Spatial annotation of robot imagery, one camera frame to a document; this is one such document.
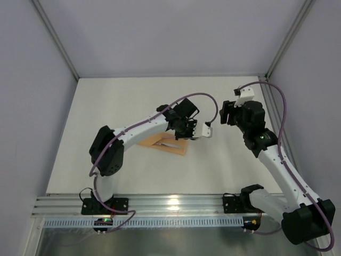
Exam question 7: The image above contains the left controller board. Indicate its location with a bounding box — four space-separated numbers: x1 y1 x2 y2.
93 218 113 234

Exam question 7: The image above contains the left aluminium frame post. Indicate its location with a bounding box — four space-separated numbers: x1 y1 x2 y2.
30 0 80 82

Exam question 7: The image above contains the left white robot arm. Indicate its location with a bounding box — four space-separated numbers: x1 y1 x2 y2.
89 99 199 203

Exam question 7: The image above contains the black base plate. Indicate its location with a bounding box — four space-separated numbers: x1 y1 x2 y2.
222 194 263 214
80 197 129 215

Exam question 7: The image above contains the aluminium mounting rail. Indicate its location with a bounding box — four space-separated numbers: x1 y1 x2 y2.
31 193 291 217

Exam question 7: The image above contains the right controller board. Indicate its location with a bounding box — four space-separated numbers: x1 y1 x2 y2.
242 219 261 232

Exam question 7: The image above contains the aluminium frame post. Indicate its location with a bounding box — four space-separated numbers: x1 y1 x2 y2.
264 0 316 81
30 0 80 82

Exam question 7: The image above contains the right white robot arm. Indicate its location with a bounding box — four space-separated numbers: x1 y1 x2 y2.
219 101 335 245

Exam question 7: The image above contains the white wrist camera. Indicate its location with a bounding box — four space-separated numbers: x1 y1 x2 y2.
234 86 254 108
193 122 213 139

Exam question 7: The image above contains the peach cloth napkin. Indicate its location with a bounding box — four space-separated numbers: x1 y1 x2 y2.
137 132 189 156

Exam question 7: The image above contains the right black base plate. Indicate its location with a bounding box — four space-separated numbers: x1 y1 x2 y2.
222 194 263 214

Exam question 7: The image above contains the right aluminium side rail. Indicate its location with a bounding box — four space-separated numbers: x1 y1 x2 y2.
260 83 297 167

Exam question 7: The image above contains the right aluminium frame post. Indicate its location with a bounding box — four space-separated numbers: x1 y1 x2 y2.
264 0 316 81

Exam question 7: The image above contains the controller board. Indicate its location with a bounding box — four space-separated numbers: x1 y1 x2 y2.
242 219 261 232
93 218 113 234

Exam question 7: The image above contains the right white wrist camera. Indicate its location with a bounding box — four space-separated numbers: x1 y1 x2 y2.
234 86 254 108

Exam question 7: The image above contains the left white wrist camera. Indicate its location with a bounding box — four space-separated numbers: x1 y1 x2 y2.
193 122 213 139

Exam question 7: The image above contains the slotted grey cable duct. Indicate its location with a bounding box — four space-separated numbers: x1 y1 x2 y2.
43 216 243 228

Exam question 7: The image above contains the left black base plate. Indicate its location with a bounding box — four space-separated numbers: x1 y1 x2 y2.
80 197 129 215

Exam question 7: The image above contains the pink-handled table knife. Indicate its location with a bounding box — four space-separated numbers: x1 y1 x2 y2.
157 142 183 149

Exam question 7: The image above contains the pink-handled fork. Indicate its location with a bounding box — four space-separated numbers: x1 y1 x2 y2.
161 134 200 141

